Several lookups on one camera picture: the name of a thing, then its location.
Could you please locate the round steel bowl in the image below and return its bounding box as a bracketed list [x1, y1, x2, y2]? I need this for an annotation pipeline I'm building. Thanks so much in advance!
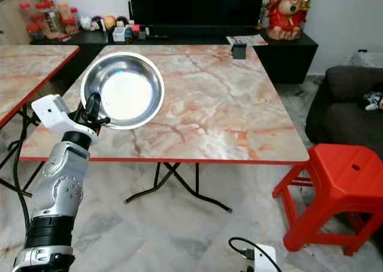
[80, 51, 166, 131]

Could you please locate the marble-print folding table red edge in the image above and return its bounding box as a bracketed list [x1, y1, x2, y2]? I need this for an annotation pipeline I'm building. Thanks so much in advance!
[19, 44, 311, 213]
[0, 44, 80, 198]

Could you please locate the small white carton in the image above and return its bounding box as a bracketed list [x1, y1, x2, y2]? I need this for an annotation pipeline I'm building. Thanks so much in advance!
[113, 25, 128, 44]

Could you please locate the tall clear jar red lid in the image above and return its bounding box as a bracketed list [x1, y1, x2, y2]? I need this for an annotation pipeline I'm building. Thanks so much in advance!
[39, 2, 62, 39]

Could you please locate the light wooden cabinet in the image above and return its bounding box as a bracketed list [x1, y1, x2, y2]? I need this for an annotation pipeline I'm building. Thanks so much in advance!
[0, 0, 40, 46]

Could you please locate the black flat television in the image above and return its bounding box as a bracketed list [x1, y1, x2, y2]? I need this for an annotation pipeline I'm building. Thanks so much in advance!
[127, 0, 269, 28]

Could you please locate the small black box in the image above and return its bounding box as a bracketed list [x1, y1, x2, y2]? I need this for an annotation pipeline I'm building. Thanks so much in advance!
[231, 43, 248, 60]

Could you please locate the printed paper leaflet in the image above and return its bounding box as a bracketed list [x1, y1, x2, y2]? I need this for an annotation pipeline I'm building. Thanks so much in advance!
[226, 34, 269, 47]

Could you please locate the black television cabinet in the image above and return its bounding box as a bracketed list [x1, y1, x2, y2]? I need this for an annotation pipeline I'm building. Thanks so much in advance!
[30, 28, 318, 84]

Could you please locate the red gold Ganesha statue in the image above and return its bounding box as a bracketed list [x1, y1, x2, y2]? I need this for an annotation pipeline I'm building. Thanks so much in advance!
[265, 0, 314, 41]

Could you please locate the dark grey sofa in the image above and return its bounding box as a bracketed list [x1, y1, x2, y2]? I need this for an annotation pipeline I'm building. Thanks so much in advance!
[305, 65, 383, 160]

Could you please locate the red plastic stool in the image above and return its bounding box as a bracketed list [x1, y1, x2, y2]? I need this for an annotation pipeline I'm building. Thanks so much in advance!
[272, 143, 383, 256]

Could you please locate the clear plastic bag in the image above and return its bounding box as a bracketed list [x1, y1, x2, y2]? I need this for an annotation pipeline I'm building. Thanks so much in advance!
[344, 49, 383, 69]

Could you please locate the white black soft toy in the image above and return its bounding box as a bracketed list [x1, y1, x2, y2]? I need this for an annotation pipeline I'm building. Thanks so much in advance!
[361, 90, 383, 111]

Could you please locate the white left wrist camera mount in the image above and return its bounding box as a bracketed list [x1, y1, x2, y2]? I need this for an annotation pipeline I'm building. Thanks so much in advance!
[31, 94, 98, 143]

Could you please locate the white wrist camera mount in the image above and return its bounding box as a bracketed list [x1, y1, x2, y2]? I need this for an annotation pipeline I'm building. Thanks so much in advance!
[250, 243, 276, 272]
[31, 94, 98, 143]

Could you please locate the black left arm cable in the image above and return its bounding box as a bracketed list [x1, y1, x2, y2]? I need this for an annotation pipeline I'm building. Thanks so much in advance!
[11, 117, 38, 232]

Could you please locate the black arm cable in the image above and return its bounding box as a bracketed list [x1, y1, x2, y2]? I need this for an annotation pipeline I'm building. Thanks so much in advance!
[228, 237, 283, 272]
[11, 117, 38, 232]

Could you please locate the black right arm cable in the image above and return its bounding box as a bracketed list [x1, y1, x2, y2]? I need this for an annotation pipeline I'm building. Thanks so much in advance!
[228, 237, 283, 272]

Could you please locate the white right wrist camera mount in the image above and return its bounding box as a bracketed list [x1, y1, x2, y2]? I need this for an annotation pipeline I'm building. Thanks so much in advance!
[250, 243, 276, 272]

